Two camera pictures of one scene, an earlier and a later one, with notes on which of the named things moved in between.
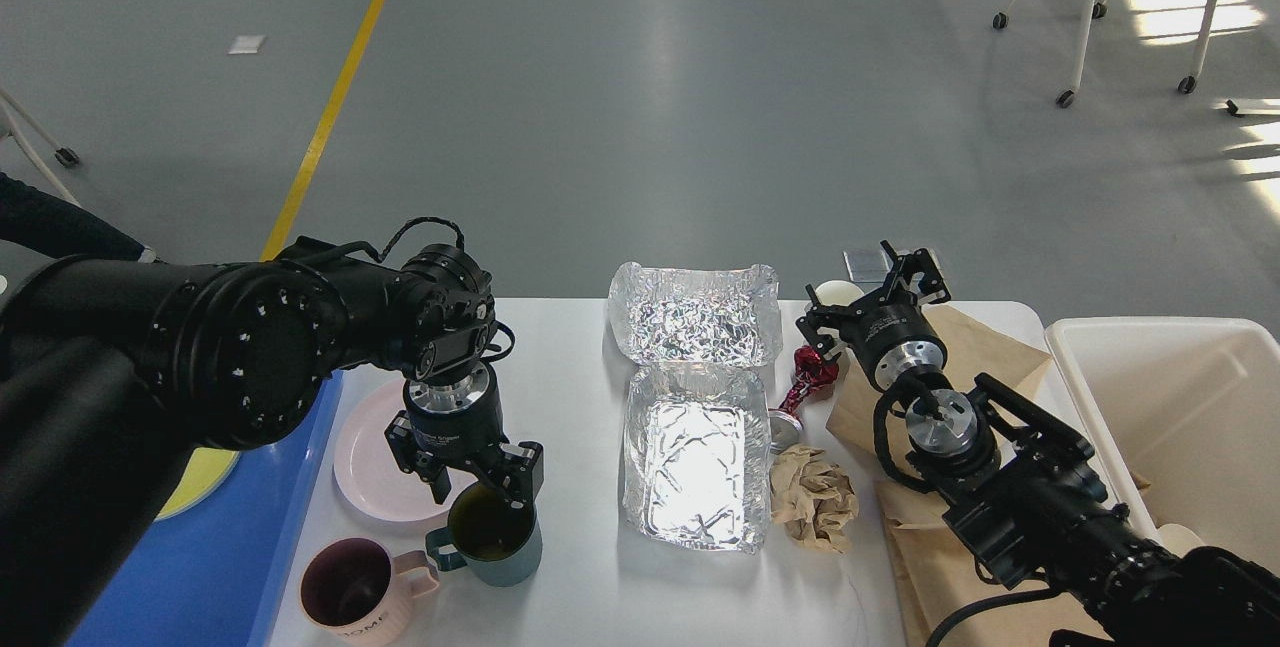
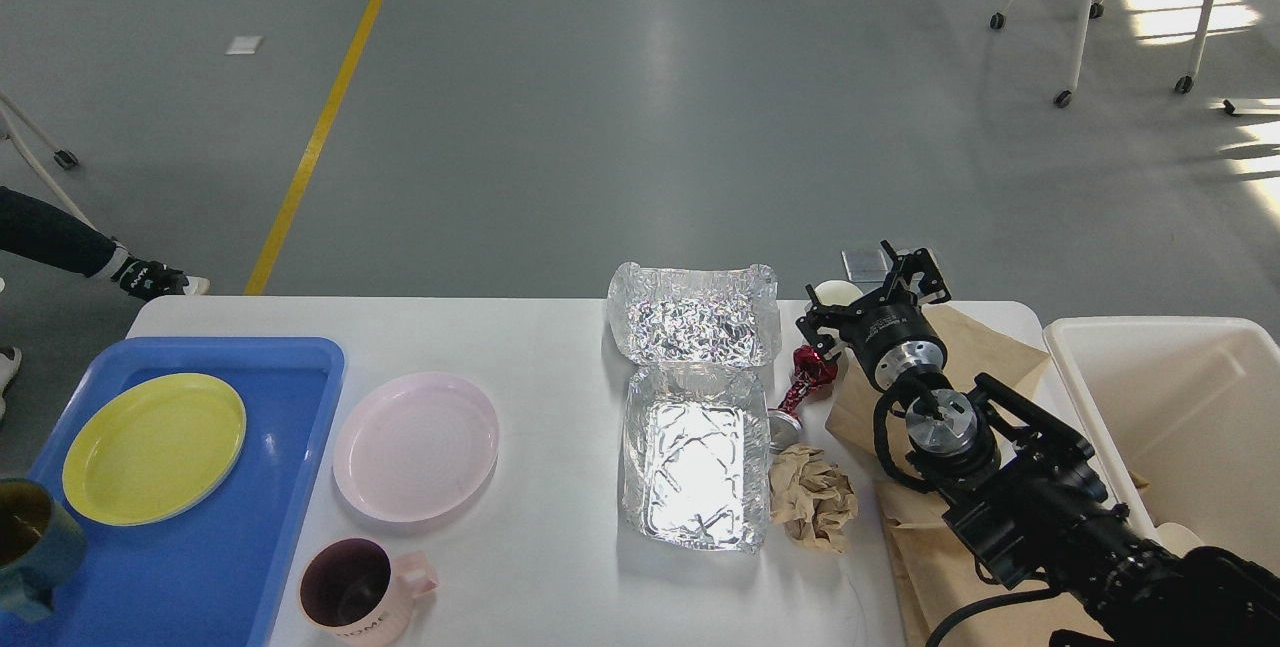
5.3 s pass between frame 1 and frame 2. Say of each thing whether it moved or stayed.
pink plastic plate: stayed
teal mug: moved
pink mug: stayed
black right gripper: stayed
